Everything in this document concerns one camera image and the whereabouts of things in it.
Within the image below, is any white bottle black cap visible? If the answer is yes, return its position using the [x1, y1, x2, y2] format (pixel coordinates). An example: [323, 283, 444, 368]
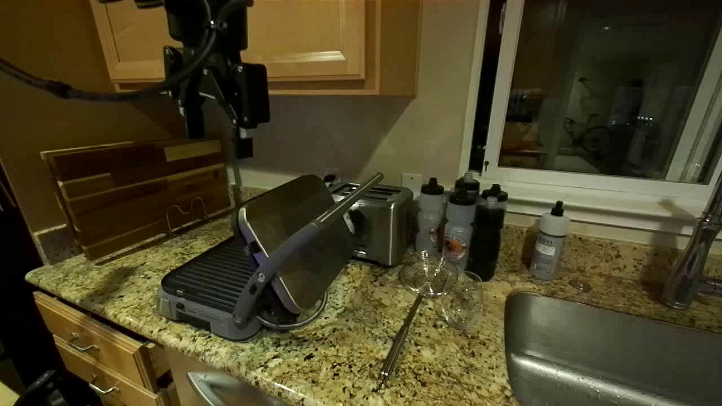
[443, 171, 481, 268]

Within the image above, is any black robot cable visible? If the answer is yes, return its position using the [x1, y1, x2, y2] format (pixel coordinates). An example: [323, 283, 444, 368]
[0, 0, 250, 104]

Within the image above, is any grey sandwich maker grill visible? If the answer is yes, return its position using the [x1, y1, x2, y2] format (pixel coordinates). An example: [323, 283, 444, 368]
[159, 174, 382, 342]

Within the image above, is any clear bottle black cap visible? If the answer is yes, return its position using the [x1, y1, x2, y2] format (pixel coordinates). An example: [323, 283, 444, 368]
[416, 179, 446, 256]

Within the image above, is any small white squeeze bottle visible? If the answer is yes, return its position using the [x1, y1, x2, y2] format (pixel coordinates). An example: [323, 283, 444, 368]
[531, 201, 569, 283]

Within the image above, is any chrome kitchen faucet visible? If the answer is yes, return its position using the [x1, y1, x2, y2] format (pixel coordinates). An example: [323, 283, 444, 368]
[662, 176, 722, 310]

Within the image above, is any stainless steel sink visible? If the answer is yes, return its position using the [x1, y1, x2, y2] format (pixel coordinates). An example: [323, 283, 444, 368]
[504, 294, 722, 406]

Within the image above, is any wooden upper wall cabinet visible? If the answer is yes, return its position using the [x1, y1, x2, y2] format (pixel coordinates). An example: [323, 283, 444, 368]
[88, 0, 419, 98]

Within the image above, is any window with white frame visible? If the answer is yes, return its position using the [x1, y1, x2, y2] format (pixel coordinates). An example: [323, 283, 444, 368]
[470, 0, 722, 212]

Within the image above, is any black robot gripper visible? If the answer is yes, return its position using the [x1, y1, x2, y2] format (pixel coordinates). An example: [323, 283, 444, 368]
[163, 0, 270, 159]

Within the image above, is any stainless steel toaster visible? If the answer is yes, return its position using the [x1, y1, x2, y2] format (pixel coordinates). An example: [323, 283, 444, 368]
[344, 186, 412, 268]

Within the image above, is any wooden base drawer cabinet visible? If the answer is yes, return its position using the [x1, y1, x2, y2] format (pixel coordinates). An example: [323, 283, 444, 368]
[35, 292, 172, 406]

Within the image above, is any clear wine glass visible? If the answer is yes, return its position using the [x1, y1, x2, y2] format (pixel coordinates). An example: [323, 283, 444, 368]
[397, 251, 484, 335]

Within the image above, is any black water bottle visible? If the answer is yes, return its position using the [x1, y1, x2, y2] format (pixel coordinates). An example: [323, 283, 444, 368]
[468, 183, 508, 283]

